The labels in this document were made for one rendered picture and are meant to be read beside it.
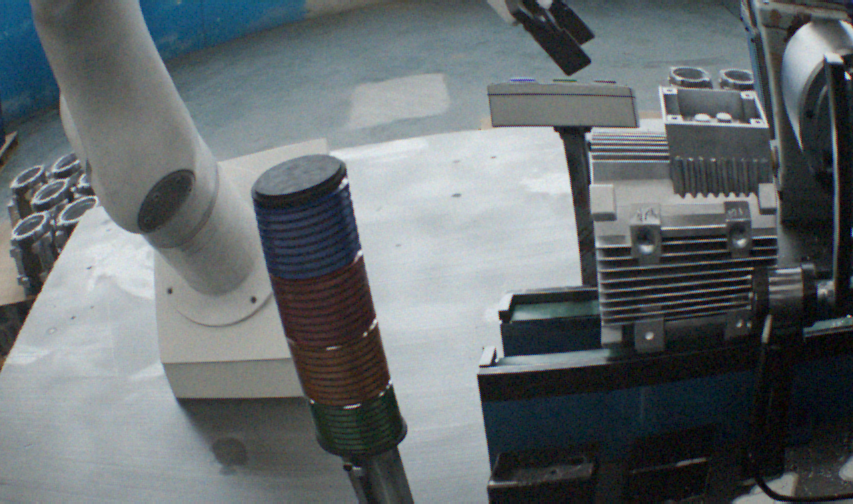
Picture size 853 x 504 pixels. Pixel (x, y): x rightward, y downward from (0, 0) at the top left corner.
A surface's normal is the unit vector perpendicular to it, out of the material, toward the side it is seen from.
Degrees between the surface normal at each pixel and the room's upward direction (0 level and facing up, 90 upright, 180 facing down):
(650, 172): 88
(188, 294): 45
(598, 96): 69
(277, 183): 0
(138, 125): 102
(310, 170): 0
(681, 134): 90
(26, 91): 90
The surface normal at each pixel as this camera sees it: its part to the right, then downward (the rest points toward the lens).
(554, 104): -0.25, 0.13
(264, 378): -0.03, 0.46
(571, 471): -0.16, -0.88
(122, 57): 0.80, 0.51
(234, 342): -0.14, -0.30
